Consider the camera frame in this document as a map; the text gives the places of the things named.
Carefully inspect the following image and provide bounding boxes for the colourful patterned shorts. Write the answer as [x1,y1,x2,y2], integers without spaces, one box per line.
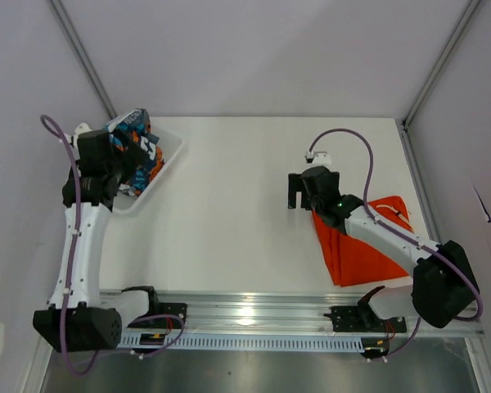
[102,108,164,197]

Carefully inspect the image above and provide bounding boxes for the white plastic basket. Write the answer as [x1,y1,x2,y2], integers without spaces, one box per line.
[113,117,187,216]

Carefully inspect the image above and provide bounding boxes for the orange shorts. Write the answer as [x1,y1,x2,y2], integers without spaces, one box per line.
[312,196,413,287]

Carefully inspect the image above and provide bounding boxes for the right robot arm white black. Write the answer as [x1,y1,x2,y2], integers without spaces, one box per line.
[287,165,484,331]

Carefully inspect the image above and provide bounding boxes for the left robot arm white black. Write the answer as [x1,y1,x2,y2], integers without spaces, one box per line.
[33,130,161,354]

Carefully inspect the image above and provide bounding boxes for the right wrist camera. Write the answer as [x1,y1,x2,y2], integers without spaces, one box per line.
[304,151,331,165]

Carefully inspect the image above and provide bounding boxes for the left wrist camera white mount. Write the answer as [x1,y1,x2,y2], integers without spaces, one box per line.
[64,122,92,145]

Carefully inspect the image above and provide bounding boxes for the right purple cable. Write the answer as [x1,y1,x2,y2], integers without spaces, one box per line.
[306,128,484,364]

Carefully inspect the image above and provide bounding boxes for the purple cable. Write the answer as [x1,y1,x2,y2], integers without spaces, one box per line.
[39,114,186,376]
[306,128,484,364]

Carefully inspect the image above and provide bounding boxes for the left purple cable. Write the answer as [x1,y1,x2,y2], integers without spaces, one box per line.
[39,114,186,376]

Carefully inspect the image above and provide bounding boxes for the right aluminium side rail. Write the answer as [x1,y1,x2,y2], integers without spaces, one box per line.
[395,120,443,242]

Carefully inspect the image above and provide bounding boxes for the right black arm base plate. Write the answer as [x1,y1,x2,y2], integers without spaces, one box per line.
[323,305,407,333]

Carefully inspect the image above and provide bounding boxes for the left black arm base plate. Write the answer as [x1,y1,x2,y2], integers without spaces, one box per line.
[146,302,187,329]

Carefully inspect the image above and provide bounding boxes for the aluminium rail beam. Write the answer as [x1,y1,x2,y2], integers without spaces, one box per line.
[97,290,484,337]

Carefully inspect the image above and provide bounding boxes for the left aluminium frame post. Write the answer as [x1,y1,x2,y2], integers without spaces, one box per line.
[47,0,118,119]

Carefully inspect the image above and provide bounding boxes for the aluminium frame post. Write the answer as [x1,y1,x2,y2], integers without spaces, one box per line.
[47,0,118,119]
[402,0,484,132]

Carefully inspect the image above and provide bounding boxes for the slotted white cable duct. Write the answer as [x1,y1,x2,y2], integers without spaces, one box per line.
[118,332,364,353]

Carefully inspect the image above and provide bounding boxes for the right aluminium frame post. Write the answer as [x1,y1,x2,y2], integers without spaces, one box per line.
[402,0,484,132]

